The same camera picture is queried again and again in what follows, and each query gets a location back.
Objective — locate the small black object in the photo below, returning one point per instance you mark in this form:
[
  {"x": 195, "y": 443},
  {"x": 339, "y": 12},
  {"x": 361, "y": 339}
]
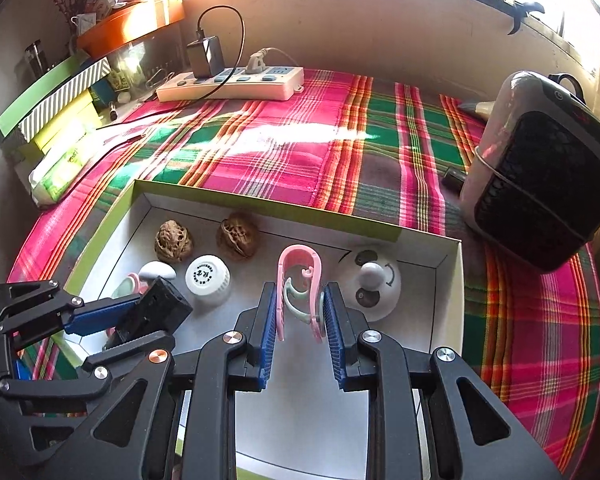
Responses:
[{"x": 155, "y": 305}]

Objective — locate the white bottle cap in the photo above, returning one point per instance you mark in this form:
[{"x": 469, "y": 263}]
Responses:
[{"x": 206, "y": 277}]

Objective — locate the white and green cardboard box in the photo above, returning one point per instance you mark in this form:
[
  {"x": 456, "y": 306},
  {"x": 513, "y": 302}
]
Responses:
[{"x": 300, "y": 415}]

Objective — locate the small pink and white object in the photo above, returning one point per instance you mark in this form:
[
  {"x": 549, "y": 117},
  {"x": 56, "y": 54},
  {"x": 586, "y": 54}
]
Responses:
[{"x": 127, "y": 287}]

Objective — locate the pink clip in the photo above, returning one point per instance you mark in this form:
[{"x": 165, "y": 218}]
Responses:
[{"x": 282, "y": 305}]

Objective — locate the small brown walnut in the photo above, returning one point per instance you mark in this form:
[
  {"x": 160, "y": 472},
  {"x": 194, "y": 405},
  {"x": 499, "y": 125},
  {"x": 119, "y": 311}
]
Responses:
[{"x": 172, "y": 242}]

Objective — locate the plaid cloth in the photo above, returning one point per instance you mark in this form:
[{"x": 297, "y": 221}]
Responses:
[{"x": 280, "y": 150}]

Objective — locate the black charger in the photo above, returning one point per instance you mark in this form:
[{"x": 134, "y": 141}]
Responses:
[{"x": 205, "y": 57}]

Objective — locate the orange box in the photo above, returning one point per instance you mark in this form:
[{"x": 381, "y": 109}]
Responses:
[{"x": 125, "y": 25}]

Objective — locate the glass jar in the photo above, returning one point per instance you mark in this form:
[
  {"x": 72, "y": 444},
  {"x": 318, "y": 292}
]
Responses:
[{"x": 36, "y": 60}]

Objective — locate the white power strip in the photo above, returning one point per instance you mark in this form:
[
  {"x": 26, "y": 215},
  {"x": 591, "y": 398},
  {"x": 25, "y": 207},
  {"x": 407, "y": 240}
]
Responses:
[{"x": 240, "y": 90}]

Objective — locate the white plug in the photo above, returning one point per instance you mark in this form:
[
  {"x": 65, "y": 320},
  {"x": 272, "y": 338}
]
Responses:
[{"x": 256, "y": 62}]

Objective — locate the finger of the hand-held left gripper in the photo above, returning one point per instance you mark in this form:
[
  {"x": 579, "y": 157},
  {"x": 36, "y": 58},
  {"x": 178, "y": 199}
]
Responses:
[
  {"x": 100, "y": 317},
  {"x": 130, "y": 352}
]

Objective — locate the black clamp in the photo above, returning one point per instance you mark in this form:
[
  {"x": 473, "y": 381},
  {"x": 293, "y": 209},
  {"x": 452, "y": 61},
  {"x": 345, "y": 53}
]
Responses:
[{"x": 522, "y": 10}]

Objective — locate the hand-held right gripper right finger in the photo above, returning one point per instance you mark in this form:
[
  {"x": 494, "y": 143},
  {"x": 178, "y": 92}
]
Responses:
[{"x": 334, "y": 340}]

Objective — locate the large brown walnut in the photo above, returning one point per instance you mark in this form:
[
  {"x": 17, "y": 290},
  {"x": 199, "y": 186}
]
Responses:
[{"x": 237, "y": 237}]

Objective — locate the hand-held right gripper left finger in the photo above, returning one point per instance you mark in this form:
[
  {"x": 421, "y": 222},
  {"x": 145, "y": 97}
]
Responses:
[{"x": 266, "y": 340}]

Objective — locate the white mug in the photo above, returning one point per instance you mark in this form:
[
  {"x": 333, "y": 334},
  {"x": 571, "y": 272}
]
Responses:
[{"x": 85, "y": 25}]

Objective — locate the grey space heater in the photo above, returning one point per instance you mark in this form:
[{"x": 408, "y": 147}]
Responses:
[{"x": 540, "y": 185}]

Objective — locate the yellow-green box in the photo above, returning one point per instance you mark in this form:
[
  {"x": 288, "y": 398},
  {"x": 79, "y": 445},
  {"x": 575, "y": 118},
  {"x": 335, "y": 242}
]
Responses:
[{"x": 65, "y": 125}]

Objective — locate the grey round knob lid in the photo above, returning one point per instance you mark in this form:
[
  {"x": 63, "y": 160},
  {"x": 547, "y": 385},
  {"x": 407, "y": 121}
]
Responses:
[{"x": 372, "y": 280}]

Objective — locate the green tissue pack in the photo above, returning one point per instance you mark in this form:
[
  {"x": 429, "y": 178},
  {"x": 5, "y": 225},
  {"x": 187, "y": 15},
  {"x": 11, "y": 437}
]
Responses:
[{"x": 60, "y": 170}]

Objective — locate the white round disc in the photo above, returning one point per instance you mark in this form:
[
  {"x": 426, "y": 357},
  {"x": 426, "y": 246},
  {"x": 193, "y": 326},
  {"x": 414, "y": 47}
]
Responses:
[{"x": 157, "y": 269}]

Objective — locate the green striped box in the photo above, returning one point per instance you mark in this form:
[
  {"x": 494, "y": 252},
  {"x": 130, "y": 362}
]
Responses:
[{"x": 40, "y": 100}]

